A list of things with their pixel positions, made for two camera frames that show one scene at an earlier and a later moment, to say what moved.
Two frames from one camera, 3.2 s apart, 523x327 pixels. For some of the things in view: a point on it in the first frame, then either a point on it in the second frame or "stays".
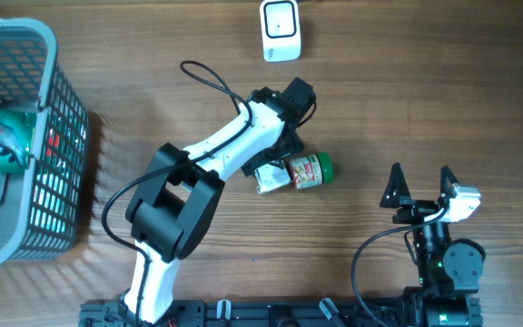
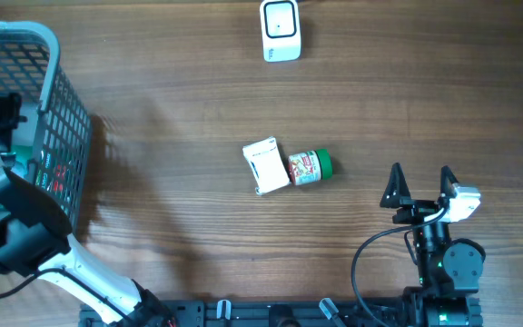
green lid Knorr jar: (311, 170) stays
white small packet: (269, 177) stays
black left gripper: (295, 146) to (14, 102)
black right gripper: (414, 208) stays
